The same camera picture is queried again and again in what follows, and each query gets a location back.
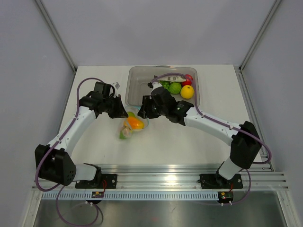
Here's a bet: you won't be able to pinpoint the white slotted cable duct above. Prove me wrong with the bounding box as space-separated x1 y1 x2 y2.
42 191 219 201

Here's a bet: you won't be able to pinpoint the yellow toy lemon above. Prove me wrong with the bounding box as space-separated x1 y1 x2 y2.
180 85 195 99

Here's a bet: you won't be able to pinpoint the aluminium mounting rail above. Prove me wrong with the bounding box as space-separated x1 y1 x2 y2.
33 163 289 192

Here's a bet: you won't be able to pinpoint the green toy grapes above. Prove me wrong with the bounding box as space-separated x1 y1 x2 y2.
159 81 170 90

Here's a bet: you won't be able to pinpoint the right aluminium frame post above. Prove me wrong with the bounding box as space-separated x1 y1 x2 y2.
239 0 283 73

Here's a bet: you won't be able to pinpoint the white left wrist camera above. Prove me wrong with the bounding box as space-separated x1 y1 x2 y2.
111 82 120 97

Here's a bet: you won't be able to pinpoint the red toy tomato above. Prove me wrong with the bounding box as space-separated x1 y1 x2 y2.
181 74 193 87

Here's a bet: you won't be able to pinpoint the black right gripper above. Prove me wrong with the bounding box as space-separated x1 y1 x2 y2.
138 96 168 119

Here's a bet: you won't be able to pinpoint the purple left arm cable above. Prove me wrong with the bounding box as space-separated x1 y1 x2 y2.
34 78 104 225

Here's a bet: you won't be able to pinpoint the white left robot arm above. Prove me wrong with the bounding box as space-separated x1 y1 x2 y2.
35 79 128 192

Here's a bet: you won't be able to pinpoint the green toy pear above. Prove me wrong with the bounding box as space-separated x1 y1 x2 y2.
127 112 136 118

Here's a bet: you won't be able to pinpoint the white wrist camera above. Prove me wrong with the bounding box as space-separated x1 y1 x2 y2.
152 82 162 90
111 82 120 97

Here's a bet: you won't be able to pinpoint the aluminium frame post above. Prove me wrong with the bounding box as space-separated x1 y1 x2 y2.
239 0 283 73
34 0 77 75

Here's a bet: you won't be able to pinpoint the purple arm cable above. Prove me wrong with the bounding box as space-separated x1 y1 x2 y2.
34 78 104 225
148 73 272 206

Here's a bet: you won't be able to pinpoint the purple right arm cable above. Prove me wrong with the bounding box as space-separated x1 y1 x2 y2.
148 73 272 206

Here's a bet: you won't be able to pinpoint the grey toy fish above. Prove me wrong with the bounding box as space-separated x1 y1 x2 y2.
152 72 186 83

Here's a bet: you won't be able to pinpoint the green bumpy toy lime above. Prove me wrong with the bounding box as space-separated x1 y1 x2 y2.
169 82 182 95

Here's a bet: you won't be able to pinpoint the clear plastic food bin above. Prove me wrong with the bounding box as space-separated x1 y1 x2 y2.
125 66 199 107

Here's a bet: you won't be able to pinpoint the clear zip top bag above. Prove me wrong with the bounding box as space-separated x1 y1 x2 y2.
116 105 149 140

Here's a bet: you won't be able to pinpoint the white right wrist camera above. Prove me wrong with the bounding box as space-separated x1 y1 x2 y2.
152 82 162 90

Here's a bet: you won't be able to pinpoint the orange yellow toy mango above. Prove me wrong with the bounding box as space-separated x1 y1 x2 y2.
127 117 144 130

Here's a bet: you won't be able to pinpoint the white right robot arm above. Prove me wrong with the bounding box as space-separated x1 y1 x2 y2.
138 86 262 189

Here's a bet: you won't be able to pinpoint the beige toy garlic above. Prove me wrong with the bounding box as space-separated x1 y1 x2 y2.
121 126 132 137

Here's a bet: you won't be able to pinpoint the left aluminium frame post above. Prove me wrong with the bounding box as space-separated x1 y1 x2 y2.
34 0 77 75

